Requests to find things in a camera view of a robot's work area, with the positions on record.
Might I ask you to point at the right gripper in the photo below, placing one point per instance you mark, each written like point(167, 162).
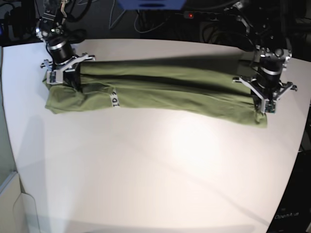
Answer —
point(64, 59)

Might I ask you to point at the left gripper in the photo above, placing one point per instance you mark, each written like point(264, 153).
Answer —
point(266, 85)

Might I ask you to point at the green T-shirt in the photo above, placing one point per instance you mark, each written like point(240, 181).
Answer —
point(146, 84)

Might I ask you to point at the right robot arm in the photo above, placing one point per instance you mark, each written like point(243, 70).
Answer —
point(52, 29)

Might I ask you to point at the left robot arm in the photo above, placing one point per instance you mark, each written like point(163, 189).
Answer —
point(266, 27)

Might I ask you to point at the blue box overhead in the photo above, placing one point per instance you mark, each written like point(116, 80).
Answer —
point(152, 4)

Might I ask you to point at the black OpenArm case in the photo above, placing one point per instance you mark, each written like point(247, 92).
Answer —
point(293, 214)

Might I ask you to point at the white plastic bin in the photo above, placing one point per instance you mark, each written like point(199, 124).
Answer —
point(17, 210)

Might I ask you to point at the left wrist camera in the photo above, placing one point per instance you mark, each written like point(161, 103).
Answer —
point(270, 106)

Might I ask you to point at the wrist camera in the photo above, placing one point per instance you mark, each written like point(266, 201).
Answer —
point(54, 77)
point(270, 106)

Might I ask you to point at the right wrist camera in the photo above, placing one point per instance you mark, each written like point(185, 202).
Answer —
point(54, 77)

